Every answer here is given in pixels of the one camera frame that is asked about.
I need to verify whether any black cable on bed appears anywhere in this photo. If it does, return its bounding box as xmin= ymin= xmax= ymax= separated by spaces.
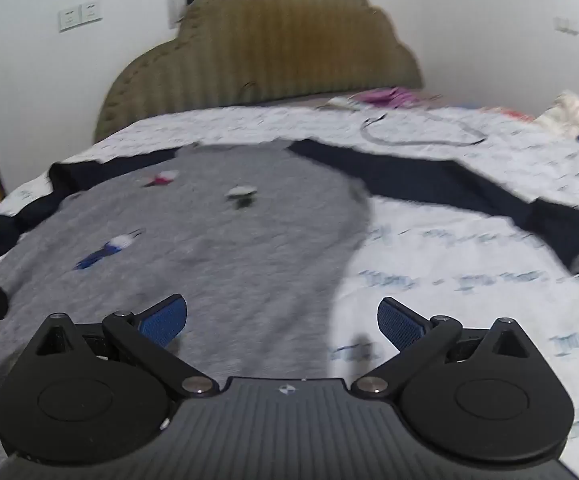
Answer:
xmin=360 ymin=112 xmax=488 ymax=149

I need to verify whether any grey navy knit sweater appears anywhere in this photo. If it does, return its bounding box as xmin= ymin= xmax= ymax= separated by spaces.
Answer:
xmin=0 ymin=140 xmax=579 ymax=376

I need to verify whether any purple cloth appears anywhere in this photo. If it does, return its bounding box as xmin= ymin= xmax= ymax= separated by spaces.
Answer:
xmin=352 ymin=87 xmax=422 ymax=110

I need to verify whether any white script-print bed quilt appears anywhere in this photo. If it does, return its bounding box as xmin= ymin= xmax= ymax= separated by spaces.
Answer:
xmin=0 ymin=107 xmax=579 ymax=476

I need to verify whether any cream patterned bedding pile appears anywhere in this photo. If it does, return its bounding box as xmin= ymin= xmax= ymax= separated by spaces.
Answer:
xmin=535 ymin=91 xmax=579 ymax=139

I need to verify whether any white wall socket pair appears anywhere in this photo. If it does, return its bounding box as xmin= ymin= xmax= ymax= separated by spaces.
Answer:
xmin=58 ymin=0 xmax=103 ymax=32

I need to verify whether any olive upholstered headboard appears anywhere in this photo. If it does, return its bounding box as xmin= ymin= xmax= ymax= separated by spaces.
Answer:
xmin=94 ymin=0 xmax=423 ymax=141

